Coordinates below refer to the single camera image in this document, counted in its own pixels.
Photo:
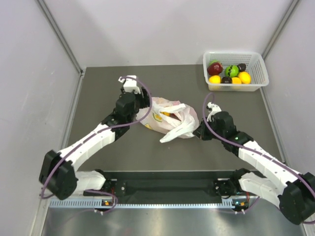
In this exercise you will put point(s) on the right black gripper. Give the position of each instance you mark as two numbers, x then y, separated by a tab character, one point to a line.
201	132

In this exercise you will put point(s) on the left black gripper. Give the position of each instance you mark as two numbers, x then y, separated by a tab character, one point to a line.
145	102

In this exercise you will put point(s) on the white printed plastic bag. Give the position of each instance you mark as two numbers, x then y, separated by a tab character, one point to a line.
181	123

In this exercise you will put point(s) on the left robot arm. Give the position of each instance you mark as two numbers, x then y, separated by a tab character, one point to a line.
60	169

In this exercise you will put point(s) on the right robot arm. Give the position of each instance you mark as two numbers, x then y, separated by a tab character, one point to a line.
292	192

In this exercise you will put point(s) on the yellow fruit in bag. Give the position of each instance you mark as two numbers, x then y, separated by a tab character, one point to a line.
165	113

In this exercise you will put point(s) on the dark purple fruit front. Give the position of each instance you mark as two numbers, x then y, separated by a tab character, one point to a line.
226	80

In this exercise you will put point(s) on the dark purple fruit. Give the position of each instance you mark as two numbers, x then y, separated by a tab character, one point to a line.
226	80
242	67

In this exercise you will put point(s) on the green striped fruit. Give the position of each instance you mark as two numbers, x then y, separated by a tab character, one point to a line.
231	71

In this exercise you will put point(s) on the dark purple fruit back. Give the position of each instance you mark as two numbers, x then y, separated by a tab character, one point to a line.
242	67

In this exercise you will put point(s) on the yellow lemon left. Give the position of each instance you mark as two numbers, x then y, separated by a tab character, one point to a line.
215	79

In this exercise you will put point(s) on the yellow lemon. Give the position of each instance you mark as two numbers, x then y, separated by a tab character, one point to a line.
236	80
215	79
245	77

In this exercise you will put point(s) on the yellow lemon middle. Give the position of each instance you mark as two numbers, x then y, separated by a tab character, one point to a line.
236	80

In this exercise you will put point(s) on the yellow lemon right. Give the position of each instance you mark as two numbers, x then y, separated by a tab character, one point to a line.
245	77

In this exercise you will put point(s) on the white perforated plastic basket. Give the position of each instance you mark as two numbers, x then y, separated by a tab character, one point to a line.
252	63

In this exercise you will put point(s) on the red apple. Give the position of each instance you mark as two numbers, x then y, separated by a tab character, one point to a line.
215	68

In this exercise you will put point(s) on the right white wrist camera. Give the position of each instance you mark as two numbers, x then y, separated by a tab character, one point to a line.
212	109

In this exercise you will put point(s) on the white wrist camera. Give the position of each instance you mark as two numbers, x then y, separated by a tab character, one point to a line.
130	84
212	109

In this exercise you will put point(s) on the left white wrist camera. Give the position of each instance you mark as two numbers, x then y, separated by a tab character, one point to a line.
130	84

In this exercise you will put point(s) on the slotted cable duct rail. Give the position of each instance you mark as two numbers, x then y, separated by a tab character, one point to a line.
107	203

